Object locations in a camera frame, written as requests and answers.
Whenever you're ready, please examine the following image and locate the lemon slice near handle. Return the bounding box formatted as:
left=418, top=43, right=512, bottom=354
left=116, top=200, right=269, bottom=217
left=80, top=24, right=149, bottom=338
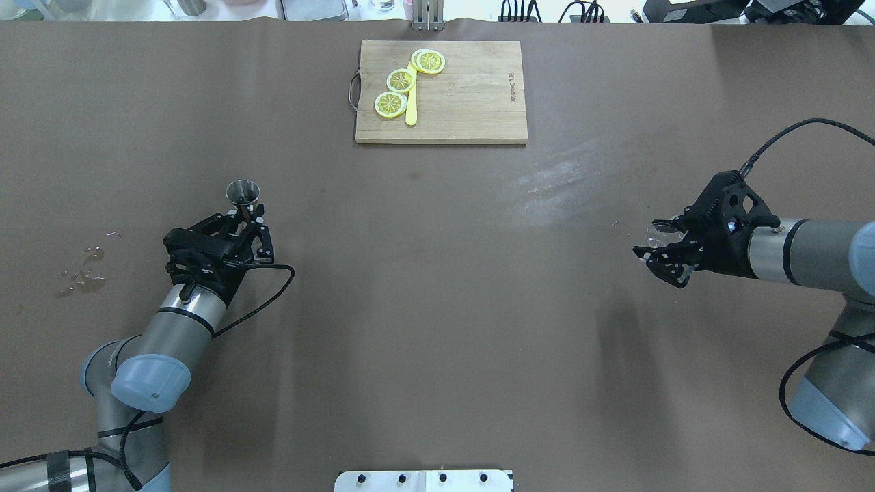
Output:
left=374, top=91, right=407, bottom=118

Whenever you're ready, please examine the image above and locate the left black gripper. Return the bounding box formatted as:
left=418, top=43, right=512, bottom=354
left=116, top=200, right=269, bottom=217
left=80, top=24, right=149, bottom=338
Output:
left=163, top=211, right=275, bottom=306

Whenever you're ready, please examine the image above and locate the wooden cutting board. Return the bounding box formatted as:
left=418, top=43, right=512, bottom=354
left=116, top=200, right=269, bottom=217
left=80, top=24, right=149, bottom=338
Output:
left=354, top=40, right=528, bottom=146

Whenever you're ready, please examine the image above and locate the steel tray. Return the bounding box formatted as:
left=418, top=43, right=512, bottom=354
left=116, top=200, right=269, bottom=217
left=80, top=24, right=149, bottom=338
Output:
left=280, top=0, right=348, bottom=22

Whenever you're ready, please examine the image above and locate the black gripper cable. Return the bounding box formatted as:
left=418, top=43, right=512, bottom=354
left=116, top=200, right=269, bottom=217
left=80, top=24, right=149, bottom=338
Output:
left=738, top=118, right=875, bottom=180
left=212, top=263, right=296, bottom=339

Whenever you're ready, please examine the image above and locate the steel jigger measuring cup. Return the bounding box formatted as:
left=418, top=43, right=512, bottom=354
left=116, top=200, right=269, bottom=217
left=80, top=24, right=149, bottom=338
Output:
left=225, top=180, right=260, bottom=222

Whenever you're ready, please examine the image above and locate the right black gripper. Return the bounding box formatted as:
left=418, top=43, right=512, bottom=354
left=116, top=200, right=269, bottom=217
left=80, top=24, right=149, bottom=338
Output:
left=632, top=171, right=781, bottom=289

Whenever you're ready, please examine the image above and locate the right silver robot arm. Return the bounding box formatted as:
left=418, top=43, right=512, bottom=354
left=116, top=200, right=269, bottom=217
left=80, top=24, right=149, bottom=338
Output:
left=632, top=170, right=873, bottom=457

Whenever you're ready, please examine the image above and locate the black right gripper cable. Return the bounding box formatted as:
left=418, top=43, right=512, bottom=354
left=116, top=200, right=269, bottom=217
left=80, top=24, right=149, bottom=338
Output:
left=738, top=118, right=875, bottom=180

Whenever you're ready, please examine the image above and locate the clear glass shaker cup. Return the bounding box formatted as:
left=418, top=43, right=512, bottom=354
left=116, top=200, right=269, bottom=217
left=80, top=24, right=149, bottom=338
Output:
left=643, top=224, right=685, bottom=250

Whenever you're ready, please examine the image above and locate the far lemon slice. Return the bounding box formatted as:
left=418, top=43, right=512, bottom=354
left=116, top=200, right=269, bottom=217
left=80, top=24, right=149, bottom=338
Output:
left=410, top=48, right=446, bottom=75

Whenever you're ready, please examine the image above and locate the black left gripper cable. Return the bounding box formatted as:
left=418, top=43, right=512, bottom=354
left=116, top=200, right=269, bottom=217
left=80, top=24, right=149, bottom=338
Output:
left=212, top=263, right=296, bottom=339

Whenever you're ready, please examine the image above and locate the small steel cup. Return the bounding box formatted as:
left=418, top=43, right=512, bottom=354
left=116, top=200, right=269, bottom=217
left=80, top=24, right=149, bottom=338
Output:
left=177, top=0, right=207, bottom=18

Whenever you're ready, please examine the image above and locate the aluminium frame post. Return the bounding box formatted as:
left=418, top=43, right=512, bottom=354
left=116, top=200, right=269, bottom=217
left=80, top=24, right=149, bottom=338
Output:
left=409, top=0, right=446, bottom=32

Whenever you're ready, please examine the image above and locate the middle lemon slice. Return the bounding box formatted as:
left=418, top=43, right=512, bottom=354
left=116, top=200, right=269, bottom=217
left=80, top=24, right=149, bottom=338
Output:
left=386, top=68, right=418, bottom=94

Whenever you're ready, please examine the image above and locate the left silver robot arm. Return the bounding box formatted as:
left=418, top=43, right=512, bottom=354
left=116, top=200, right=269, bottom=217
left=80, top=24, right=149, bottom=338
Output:
left=2, top=205, right=275, bottom=491

